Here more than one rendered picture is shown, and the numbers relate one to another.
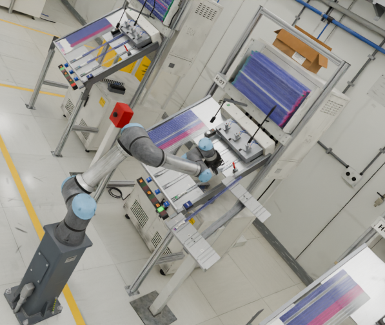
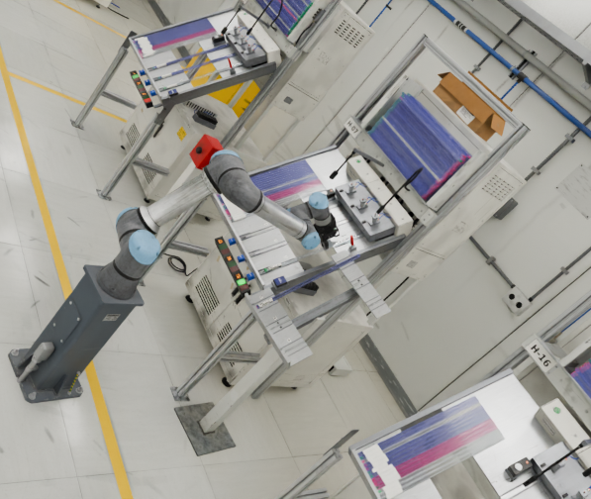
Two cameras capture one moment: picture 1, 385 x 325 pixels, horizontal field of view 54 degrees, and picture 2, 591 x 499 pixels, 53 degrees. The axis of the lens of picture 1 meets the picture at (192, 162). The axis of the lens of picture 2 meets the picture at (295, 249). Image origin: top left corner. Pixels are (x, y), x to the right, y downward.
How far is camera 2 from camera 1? 0.39 m
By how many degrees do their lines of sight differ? 3
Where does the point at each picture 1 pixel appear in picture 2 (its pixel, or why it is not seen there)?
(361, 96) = (547, 190)
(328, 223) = (473, 364)
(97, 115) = (170, 150)
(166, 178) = (256, 244)
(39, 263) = (67, 316)
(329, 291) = (451, 422)
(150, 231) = (219, 322)
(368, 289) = (504, 428)
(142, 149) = (235, 183)
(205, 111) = (325, 165)
